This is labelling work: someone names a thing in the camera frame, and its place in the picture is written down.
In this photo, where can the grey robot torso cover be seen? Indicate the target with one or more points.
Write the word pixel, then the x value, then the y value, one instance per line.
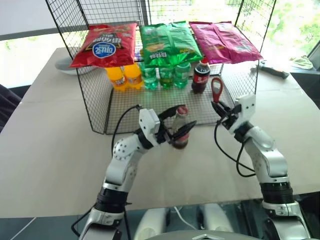
pixel 202 236

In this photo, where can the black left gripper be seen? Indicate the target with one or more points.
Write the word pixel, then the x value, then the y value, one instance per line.
pixel 163 137

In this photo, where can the pink chip bag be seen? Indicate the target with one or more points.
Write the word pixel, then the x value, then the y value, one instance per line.
pixel 205 42
pixel 237 43

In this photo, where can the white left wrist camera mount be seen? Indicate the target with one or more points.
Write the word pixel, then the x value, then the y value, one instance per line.
pixel 148 118

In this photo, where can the green soda bottle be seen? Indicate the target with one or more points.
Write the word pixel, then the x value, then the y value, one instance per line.
pixel 182 76
pixel 148 78
pixel 167 80

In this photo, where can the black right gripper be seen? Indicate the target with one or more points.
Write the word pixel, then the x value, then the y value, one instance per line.
pixel 230 118

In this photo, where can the orange soda bottle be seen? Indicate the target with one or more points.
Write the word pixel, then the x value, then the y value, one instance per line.
pixel 117 80
pixel 133 77

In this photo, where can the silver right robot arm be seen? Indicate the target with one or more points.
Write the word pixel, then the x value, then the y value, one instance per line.
pixel 265 150

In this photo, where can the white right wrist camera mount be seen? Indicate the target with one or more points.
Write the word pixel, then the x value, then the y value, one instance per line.
pixel 246 106

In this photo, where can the pale green cloth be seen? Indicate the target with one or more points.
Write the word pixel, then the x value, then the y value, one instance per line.
pixel 303 63

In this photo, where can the red bottle opener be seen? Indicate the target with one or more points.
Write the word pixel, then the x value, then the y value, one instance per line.
pixel 216 93

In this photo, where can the black and white hand tool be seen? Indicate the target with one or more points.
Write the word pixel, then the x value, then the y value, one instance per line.
pixel 271 70

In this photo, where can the glass bottle with red cap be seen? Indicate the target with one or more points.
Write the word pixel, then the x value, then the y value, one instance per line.
pixel 180 125

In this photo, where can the cola bottle with red cap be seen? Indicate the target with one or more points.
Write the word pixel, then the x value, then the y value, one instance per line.
pixel 200 78

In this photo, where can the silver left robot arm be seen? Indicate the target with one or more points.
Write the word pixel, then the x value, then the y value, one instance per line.
pixel 121 160

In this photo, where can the red chip bag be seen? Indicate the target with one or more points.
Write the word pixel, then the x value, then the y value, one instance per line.
pixel 105 46

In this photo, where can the white rounded robot leg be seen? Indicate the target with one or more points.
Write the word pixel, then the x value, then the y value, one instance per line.
pixel 218 217
pixel 151 222

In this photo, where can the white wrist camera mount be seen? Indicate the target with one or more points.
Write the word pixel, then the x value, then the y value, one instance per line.
pixel 246 106
pixel 148 118

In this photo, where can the green chip bag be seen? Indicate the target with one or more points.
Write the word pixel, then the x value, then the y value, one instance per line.
pixel 186 41
pixel 156 47

